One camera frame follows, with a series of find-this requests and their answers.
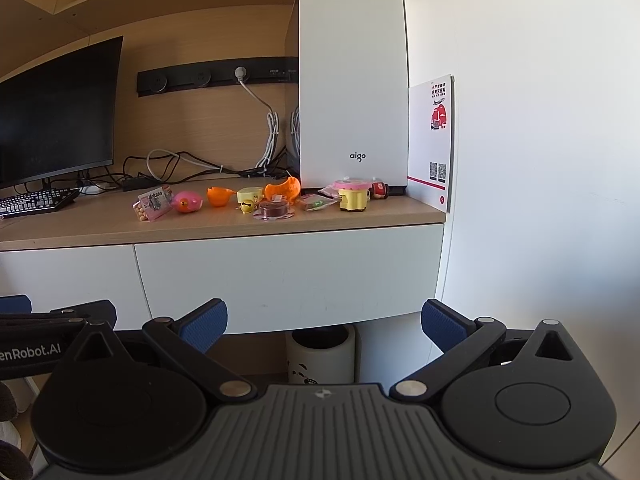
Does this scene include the red green snack packet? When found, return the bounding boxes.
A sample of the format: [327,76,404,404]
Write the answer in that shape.
[296,194,340,211]

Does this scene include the black wall power strip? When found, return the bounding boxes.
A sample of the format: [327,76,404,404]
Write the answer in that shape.
[136,56,298,98]

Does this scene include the brown round jelly cup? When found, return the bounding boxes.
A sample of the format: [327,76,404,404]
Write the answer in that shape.
[253,198,294,221]

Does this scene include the white desk drawer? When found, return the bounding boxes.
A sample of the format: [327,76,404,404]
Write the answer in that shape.
[136,224,444,334]

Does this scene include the red round figurine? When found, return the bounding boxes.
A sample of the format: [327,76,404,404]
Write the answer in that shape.
[370,179,390,200]

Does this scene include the white power cable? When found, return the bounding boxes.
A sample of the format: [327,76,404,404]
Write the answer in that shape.
[145,64,280,183]

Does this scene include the wooden sticks pack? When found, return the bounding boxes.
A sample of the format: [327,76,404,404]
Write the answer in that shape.
[132,185,172,222]

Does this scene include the white panda trash bin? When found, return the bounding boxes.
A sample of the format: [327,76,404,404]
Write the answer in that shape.
[285,325,356,385]

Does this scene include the white aigo computer case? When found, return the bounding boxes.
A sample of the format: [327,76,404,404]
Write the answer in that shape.
[284,0,409,194]

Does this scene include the pink floral fabric piece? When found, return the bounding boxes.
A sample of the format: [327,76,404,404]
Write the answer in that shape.
[318,183,341,200]

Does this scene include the white red QR sign board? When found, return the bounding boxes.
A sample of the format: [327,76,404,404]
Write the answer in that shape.
[407,75,454,214]

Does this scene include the black computer monitor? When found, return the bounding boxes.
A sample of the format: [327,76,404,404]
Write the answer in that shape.
[1,37,124,188]

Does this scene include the yellow pink cupcake toy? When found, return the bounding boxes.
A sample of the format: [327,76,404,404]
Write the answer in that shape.
[333,179,372,212]

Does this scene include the left white drawer front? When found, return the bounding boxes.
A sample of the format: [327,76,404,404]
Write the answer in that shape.
[1,245,151,330]

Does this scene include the orange plastic shell half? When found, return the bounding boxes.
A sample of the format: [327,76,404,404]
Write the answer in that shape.
[264,176,302,204]

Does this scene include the black keyboard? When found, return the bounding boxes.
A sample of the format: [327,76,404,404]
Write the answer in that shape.
[0,188,80,219]

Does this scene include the black cable bundle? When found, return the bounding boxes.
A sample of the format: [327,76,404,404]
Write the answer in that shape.
[74,109,302,196]

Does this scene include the gold bell keychain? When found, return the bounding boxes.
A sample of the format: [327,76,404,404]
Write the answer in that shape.
[239,200,257,214]

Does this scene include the yellow cheese block toy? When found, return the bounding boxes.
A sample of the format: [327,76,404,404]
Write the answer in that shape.
[236,186,264,204]

